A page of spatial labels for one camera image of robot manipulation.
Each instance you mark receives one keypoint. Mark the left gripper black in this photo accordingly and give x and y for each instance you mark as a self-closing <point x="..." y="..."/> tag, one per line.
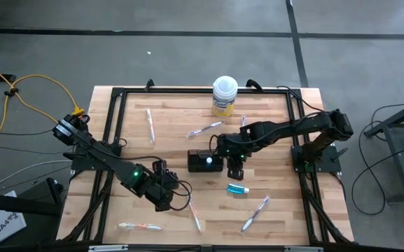
<point x="161" y="197"/>

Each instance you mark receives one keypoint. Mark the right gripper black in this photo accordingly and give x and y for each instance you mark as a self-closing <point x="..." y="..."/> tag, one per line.
<point x="236" y="172"/>

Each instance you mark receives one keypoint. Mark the blue mouthwash bottle white cap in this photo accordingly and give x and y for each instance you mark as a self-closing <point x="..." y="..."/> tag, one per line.
<point x="235" y="189"/>
<point x="209" y="161"/>

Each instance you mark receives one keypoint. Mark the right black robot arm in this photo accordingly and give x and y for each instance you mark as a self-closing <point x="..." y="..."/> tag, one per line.
<point x="282" y="129"/>

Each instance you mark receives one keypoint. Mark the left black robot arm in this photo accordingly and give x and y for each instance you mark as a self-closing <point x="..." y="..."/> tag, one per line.
<point x="100" y="155"/>

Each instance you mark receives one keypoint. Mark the yellow white disinfecting wipes canister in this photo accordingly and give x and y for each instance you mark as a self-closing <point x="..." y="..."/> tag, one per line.
<point x="224" y="101"/>

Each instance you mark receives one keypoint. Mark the black rounded clamp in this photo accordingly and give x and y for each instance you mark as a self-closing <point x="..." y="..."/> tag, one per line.
<point x="254" y="84"/>
<point x="149" y="84"/>

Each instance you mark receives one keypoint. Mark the silver metal bracket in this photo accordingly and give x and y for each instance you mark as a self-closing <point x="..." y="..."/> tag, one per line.
<point x="107" y="248"/>
<point x="303" y="248"/>

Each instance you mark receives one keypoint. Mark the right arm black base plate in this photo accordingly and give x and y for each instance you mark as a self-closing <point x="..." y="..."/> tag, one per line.
<point x="329" y="165"/>

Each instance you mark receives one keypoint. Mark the black aluminium table frame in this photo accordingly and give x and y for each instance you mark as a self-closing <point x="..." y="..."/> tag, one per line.
<point x="187" y="90"/>

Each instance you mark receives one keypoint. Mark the black side table frame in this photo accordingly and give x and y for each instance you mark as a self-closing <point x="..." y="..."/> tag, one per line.
<point x="399" y="157"/>

